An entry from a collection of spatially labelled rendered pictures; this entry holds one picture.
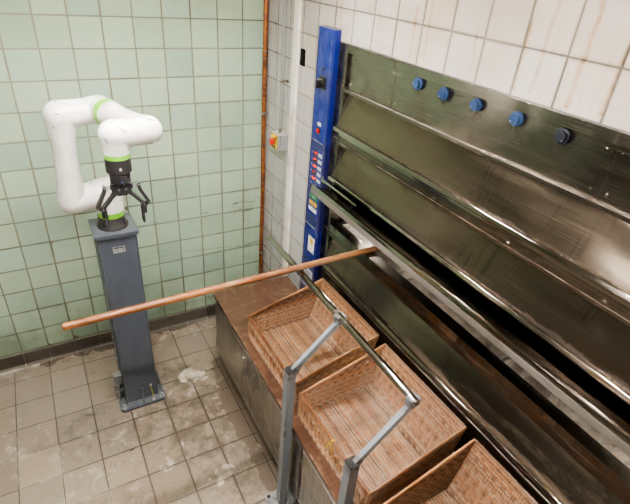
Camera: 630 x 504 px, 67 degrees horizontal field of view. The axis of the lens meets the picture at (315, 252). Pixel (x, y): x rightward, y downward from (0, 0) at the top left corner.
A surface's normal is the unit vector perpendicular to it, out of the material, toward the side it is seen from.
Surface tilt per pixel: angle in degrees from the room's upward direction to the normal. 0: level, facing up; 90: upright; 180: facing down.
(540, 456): 70
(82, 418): 0
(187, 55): 90
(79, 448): 0
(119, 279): 90
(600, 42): 90
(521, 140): 90
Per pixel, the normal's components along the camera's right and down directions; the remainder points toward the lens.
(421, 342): -0.79, -0.11
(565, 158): -0.87, 0.19
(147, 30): 0.48, 0.48
